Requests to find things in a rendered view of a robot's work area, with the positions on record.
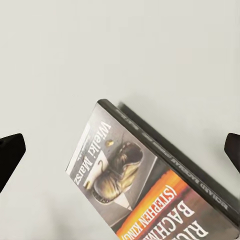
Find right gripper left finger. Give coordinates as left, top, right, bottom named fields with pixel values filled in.
left=0, top=133, right=26, bottom=193

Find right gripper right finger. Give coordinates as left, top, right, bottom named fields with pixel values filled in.
left=224, top=132, right=240, bottom=173

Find hardback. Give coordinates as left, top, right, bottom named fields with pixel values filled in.
left=65, top=99, right=240, bottom=240

